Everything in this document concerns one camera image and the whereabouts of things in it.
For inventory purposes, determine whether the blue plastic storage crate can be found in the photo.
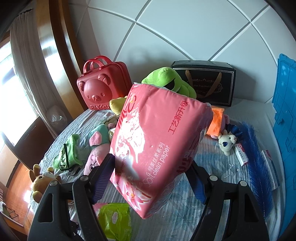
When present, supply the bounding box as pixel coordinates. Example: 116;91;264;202
272;53;296;160

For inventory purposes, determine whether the pink wipes pack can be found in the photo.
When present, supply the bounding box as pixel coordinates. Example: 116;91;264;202
92;203;109;215

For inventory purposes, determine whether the white curtain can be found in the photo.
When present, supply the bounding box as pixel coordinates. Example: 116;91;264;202
9;9;60;130

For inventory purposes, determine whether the small white red medicine box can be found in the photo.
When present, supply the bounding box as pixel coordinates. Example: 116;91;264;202
232;142;250;166

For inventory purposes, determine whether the orange cloth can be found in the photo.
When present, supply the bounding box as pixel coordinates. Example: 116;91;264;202
206;107;226;137

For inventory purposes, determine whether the window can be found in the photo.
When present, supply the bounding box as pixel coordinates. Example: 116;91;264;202
0;42;37;144

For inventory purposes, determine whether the light green wipes pack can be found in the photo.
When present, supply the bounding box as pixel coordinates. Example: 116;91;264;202
97;203;132;241

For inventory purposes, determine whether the small white mouse plush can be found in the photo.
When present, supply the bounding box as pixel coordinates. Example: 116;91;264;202
218;130;237;156

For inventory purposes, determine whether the red bear suitcase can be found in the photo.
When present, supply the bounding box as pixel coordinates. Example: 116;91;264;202
77;55;134;110

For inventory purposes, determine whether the grey striped bed sheet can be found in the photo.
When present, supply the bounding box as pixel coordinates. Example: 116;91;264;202
30;97;287;241

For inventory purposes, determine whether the brown bear plush toy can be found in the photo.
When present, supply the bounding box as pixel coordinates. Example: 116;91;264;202
29;164;62;202

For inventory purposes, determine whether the blue feather duster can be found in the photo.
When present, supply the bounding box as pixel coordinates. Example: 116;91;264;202
228;122;274;210

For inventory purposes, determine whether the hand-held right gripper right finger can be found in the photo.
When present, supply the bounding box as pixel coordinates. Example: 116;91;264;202
187;161;270;241

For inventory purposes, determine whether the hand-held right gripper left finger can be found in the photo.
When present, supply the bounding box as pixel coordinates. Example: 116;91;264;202
27;153;116;241

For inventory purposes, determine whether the teal and pink plush toy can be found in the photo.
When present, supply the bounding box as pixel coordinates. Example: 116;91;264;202
84;124;116;175

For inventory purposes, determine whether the black gift box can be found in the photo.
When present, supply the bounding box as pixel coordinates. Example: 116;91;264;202
171;61;237;107

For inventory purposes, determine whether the wooden frame post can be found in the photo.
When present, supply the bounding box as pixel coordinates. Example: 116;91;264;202
35;0;93;112

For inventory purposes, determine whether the flat white red box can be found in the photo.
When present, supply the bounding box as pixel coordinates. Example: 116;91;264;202
261;150;280;188

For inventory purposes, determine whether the pink flowered tissue pack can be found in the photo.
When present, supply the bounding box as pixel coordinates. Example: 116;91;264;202
109;83;213;219

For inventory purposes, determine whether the yellow and green plush toy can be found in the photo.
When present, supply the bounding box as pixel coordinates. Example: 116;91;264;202
109;97;127;115

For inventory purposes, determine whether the green frog plush toy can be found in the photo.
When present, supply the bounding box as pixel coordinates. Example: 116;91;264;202
141;67;197;100

